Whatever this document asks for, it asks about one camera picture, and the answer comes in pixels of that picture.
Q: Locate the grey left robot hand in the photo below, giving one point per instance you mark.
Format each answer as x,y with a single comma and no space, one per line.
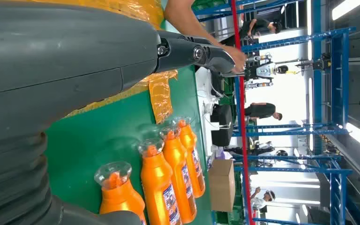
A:
59,56

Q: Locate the orange detergent bottle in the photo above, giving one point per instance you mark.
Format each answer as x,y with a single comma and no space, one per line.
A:
190,146
121,198
175,161
156,183

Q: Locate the white humanoid robot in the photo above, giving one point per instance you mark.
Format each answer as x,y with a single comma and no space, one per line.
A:
265,70

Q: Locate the red pole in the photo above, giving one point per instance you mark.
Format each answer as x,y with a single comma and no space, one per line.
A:
240,93

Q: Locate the person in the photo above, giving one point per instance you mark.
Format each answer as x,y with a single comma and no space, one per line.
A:
186,18
259,203
257,26
260,110

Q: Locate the white table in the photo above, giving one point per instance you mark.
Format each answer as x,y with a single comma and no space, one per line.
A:
202,90

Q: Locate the black carrying case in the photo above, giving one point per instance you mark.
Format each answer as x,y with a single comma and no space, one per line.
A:
222,133

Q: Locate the small yellow plastic bag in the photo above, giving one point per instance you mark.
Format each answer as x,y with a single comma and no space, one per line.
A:
161,99

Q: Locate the large yellow wrapped flat sheet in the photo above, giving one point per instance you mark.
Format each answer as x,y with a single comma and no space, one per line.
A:
142,12

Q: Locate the purple tissue pack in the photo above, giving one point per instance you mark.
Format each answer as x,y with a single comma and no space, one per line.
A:
218,154

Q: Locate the blue metal rack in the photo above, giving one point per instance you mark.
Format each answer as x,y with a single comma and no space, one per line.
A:
340,77
335,192

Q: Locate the brown cardboard box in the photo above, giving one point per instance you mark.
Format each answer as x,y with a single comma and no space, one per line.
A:
222,186

